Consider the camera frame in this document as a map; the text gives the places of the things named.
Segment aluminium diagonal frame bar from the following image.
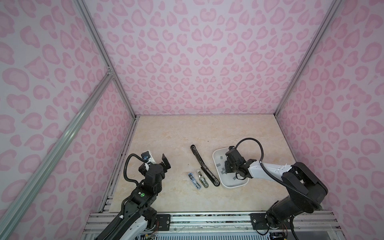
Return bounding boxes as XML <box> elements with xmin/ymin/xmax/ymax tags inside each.
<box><xmin>1</xmin><ymin>74</ymin><xmax>114</xmax><ymax>240</ymax></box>

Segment aluminium frame corner post left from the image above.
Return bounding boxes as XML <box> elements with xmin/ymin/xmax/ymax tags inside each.
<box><xmin>73</xmin><ymin>0</ymin><xmax>137</xmax><ymax>120</ymax></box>

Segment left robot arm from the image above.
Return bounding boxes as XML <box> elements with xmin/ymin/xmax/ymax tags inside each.
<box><xmin>96</xmin><ymin>151</ymin><xmax>171</xmax><ymax>240</ymax></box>

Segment blue small stapler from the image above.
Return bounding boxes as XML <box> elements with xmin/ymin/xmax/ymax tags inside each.
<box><xmin>188</xmin><ymin>173</ymin><xmax>202</xmax><ymax>190</ymax></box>

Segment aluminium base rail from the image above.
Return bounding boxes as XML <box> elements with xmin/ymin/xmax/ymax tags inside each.
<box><xmin>80</xmin><ymin>196</ymin><xmax>340</xmax><ymax>240</ymax></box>

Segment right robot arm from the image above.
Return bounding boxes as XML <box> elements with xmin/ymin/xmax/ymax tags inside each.
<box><xmin>225</xmin><ymin>146</ymin><xmax>329</xmax><ymax>229</ymax></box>

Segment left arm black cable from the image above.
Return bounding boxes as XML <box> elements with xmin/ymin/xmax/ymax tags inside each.
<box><xmin>123</xmin><ymin>153</ymin><xmax>148</xmax><ymax>185</ymax></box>

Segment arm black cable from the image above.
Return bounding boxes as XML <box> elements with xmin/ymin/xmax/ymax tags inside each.
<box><xmin>123</xmin><ymin>153</ymin><xmax>148</xmax><ymax>185</ymax></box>
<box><xmin>233</xmin><ymin>137</ymin><xmax>323</xmax><ymax>240</ymax></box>

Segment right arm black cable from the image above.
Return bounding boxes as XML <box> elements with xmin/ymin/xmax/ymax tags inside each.
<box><xmin>233</xmin><ymin>137</ymin><xmax>323</xmax><ymax>240</ymax></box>

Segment aluminium frame corner post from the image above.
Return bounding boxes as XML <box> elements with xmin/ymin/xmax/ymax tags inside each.
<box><xmin>274</xmin><ymin>0</ymin><xmax>345</xmax><ymax>119</ymax></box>
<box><xmin>73</xmin><ymin>0</ymin><xmax>137</xmax><ymax>120</ymax></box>

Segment white plastic tray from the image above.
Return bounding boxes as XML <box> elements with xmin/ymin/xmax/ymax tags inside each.
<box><xmin>213</xmin><ymin>148</ymin><xmax>249</xmax><ymax>189</ymax></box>

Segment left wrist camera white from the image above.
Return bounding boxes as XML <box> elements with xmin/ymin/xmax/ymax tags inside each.
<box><xmin>141</xmin><ymin>151</ymin><xmax>156</xmax><ymax>170</ymax></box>

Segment aluminium frame corner post right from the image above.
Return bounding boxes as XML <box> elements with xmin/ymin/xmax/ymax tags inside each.
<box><xmin>274</xmin><ymin>0</ymin><xmax>345</xmax><ymax>119</ymax></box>

